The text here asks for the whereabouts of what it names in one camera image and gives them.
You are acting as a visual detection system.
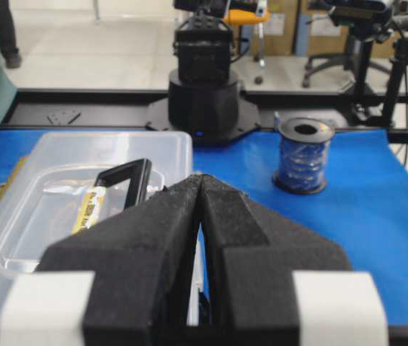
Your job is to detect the black table frame rail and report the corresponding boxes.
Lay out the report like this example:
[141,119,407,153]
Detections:
[0,89,408,145]

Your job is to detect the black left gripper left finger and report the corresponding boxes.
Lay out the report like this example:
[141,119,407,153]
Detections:
[0,173,203,346]

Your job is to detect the orange stool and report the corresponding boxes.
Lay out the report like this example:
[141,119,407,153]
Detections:
[224,0,270,85]

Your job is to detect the black office chair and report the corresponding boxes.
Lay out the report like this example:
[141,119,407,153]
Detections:
[301,0,394,88]

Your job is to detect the black camera tripod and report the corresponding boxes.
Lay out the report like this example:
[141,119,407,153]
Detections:
[351,12,408,127]

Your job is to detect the cardboard box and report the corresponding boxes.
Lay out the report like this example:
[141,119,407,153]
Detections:
[263,0,298,56]

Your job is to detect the black tool box handle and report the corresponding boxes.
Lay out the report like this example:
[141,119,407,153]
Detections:
[94,159,152,210]

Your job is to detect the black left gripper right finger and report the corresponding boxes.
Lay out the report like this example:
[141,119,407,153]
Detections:
[200,173,389,346]

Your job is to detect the person leg dark trousers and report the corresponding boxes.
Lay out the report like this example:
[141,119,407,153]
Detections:
[0,0,22,69]

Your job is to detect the yellow labelled tube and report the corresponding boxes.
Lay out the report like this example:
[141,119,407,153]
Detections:
[43,179,107,235]

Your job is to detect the blue wire spool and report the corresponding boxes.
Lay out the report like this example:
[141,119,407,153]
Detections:
[272,117,335,195]

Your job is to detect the translucent plastic tool box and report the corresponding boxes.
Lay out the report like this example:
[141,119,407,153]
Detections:
[0,130,192,310]

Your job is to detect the blue table mat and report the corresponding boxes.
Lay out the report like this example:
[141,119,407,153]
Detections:
[0,128,408,328]

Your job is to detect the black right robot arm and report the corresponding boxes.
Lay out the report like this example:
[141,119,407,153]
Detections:
[163,1,389,345]

